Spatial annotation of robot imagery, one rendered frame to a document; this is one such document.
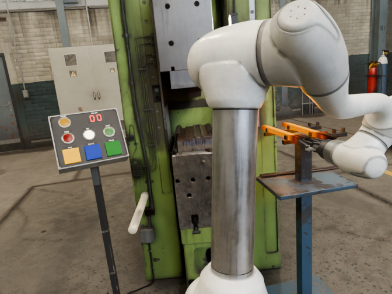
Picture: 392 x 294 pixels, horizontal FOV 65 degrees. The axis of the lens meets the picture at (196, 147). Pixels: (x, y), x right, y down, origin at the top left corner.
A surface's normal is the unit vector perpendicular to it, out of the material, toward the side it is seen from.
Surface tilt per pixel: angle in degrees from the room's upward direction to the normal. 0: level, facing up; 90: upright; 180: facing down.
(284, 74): 139
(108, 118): 60
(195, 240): 90
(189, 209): 90
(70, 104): 90
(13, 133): 90
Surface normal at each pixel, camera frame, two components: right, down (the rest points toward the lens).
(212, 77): -0.70, 0.18
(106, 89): 0.24, 0.21
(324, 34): 0.43, 0.28
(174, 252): 0.02, 0.23
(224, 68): -0.53, 0.21
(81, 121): 0.33, -0.33
